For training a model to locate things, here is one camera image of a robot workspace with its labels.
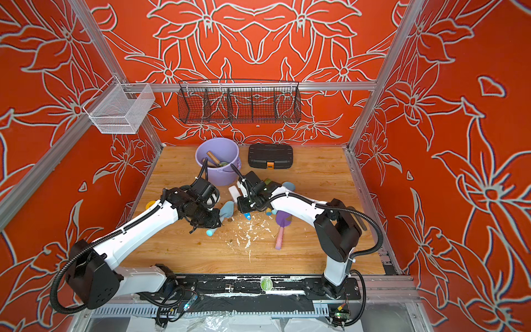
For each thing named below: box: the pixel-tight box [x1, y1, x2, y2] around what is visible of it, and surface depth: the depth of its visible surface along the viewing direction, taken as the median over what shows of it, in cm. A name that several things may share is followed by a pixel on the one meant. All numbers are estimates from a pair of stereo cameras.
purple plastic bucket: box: [195, 137, 242, 187], surface depth 100 cm
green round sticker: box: [260, 276, 274, 292], surface depth 76 cm
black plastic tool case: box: [248, 143, 294, 170], surface depth 111 cm
